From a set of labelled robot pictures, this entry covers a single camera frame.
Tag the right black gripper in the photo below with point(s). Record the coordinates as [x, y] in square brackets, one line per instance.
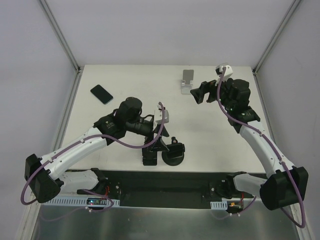
[208, 90]

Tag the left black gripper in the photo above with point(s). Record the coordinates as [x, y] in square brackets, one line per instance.
[157, 144]

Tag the black folding phone stand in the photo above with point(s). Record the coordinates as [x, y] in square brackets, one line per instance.
[149, 158]

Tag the black round base phone stand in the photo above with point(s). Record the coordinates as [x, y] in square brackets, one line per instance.
[175, 153]

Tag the teal edged black phone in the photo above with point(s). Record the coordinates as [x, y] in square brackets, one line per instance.
[101, 94]

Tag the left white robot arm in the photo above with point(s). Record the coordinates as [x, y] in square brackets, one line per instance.
[48, 176]

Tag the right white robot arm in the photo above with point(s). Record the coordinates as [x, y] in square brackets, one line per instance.
[247, 124]

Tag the silver metal phone stand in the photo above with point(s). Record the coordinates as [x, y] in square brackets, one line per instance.
[186, 84]

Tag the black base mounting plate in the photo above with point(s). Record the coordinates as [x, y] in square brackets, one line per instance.
[154, 189]

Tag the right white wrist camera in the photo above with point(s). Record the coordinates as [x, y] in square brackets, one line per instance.
[224, 72]

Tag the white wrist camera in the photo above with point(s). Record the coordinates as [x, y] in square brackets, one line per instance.
[159, 115]
[224, 72]

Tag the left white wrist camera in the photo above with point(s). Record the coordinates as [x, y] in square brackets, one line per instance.
[159, 115]

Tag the right aluminium frame post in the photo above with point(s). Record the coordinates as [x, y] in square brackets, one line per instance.
[294, 6]

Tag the aluminium frame post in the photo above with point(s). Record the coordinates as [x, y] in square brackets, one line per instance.
[59, 34]
[294, 6]

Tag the right white cable duct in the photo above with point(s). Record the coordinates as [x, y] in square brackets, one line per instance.
[219, 205]

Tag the white cable duct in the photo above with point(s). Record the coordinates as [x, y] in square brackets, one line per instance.
[74, 201]
[219, 205]

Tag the left white cable duct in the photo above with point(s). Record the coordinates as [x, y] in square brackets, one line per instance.
[74, 201]

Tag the left aluminium frame post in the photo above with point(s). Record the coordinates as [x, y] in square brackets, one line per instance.
[59, 34]

